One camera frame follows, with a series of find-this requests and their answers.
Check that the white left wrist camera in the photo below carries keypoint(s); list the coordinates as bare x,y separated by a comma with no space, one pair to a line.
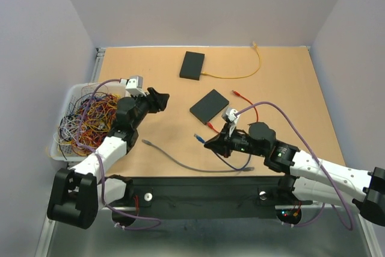
133,85

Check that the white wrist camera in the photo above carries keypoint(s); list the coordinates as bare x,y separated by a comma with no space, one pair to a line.
133,85
230,116

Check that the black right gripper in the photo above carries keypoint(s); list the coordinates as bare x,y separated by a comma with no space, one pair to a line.
221,142

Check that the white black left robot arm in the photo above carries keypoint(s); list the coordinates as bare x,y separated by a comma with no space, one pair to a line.
78,193

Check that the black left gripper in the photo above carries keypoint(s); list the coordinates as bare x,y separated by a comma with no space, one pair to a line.
157,102

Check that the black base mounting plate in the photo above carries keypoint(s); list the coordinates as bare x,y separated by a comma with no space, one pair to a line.
172,198

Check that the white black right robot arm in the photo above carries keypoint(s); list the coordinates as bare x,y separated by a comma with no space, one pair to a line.
307,178

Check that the white plastic basket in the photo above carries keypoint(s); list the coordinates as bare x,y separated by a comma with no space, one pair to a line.
87,114

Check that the aluminium frame rail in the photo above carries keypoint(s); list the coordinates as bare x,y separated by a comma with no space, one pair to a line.
217,237

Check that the black network switch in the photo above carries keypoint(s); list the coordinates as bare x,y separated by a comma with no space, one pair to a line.
209,106
192,65

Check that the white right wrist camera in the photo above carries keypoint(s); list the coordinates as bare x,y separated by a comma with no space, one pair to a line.
230,116

